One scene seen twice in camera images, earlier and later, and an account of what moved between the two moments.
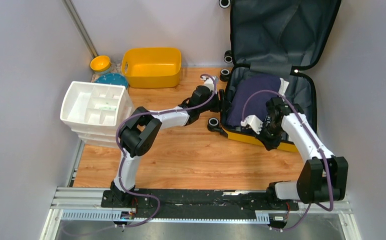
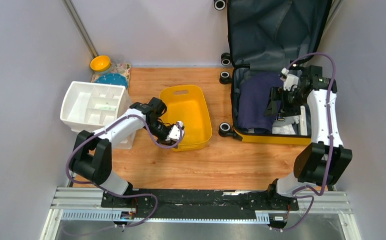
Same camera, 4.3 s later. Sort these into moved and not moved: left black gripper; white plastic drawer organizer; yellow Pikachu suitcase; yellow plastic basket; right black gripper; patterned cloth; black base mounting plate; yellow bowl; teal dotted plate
Moved: left black gripper; yellow Pikachu suitcase; right black gripper; yellow plastic basket
Not moved: white plastic drawer organizer; patterned cloth; black base mounting plate; teal dotted plate; yellow bowl
